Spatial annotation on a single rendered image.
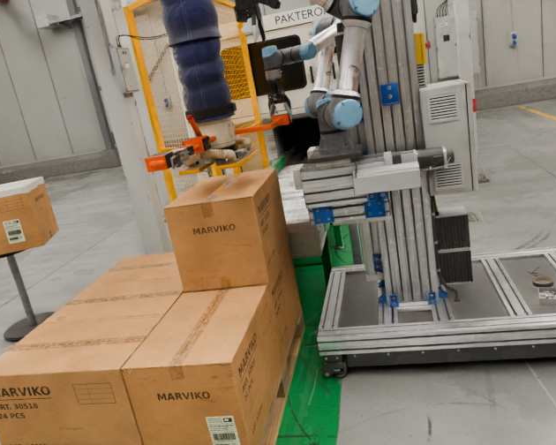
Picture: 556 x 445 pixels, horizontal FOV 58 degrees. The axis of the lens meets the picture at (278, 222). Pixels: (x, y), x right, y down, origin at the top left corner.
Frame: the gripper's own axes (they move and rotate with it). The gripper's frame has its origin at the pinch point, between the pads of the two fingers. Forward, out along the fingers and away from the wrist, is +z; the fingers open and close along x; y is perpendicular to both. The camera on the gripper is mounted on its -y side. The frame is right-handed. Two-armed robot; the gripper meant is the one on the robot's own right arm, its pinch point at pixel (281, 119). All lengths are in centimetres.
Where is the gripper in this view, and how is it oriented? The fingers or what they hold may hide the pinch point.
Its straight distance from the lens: 258.6
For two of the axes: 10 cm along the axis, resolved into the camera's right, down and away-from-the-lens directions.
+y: -1.9, 3.0, -9.3
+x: 9.7, -1.1, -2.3
